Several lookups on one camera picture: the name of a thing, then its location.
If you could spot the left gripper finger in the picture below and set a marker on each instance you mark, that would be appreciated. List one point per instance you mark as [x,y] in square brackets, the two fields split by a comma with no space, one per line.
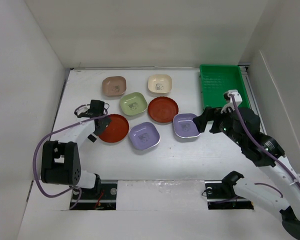
[101,125]
[91,138]

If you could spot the cream square plate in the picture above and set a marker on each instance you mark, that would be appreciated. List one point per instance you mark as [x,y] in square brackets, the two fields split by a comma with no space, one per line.
[159,84]

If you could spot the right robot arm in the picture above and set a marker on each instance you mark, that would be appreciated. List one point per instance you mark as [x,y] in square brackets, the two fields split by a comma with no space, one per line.
[267,155]

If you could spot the red round plate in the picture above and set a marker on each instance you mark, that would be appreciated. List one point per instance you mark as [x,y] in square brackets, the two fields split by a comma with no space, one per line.
[162,109]
[117,129]

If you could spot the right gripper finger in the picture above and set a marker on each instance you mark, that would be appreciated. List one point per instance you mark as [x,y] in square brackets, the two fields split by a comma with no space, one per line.
[208,115]
[215,129]

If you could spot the green square plate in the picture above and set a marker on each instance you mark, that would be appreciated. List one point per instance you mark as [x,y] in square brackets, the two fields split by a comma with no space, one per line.
[133,104]

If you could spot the brown square plate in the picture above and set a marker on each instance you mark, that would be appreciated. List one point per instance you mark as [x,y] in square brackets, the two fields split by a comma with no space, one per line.
[114,86]

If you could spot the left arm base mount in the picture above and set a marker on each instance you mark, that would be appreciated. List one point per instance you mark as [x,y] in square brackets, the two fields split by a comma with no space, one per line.
[105,200]

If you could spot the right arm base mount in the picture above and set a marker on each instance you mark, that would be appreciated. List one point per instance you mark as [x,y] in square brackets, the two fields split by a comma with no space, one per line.
[218,198]

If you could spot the green plastic bin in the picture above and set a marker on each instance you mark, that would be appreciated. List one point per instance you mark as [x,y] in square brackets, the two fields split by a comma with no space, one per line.
[218,79]

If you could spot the purple square plate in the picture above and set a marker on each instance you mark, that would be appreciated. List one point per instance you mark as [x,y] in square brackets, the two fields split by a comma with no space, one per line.
[144,136]
[184,127]

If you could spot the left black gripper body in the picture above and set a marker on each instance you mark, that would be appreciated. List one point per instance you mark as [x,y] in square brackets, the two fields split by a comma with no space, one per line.
[95,132]

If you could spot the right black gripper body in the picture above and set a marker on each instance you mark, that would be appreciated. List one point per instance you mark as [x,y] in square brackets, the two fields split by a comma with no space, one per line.
[226,122]

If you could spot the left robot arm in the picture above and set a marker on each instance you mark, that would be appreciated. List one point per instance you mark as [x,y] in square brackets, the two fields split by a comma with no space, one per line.
[60,161]

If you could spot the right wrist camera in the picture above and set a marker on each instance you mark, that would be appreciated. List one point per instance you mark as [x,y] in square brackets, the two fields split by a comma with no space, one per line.
[232,98]

